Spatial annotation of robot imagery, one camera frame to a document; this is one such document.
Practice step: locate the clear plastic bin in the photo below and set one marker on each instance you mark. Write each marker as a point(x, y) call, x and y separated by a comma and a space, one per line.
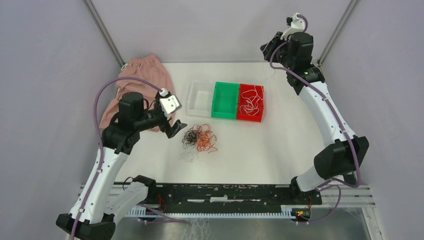
point(200, 99)

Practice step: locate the pink cloth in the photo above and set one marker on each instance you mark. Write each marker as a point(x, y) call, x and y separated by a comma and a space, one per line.
point(148, 68)

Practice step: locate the red plastic bin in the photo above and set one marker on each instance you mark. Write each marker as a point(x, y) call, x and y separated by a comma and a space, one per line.
point(250, 103)

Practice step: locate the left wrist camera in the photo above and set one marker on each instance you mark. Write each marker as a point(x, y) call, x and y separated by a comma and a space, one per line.
point(170, 105)

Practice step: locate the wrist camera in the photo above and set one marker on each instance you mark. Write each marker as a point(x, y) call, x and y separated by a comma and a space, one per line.
point(296, 23)
point(170, 105)

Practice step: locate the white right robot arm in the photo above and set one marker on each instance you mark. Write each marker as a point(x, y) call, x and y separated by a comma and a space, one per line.
point(344, 151)

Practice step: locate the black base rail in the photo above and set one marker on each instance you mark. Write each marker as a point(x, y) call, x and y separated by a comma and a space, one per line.
point(195, 198)

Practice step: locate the green plastic bin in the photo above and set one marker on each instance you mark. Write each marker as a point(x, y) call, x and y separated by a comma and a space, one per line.
point(225, 100)

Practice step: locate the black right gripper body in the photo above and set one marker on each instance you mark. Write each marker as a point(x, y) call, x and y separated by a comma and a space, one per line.
point(281, 54)

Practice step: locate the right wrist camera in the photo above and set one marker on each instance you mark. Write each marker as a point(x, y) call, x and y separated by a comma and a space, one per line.
point(296, 23)

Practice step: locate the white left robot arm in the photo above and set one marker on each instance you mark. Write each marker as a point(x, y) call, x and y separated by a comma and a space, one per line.
point(93, 217)

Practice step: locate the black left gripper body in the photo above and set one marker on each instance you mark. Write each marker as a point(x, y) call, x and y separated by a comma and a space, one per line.
point(154, 118)

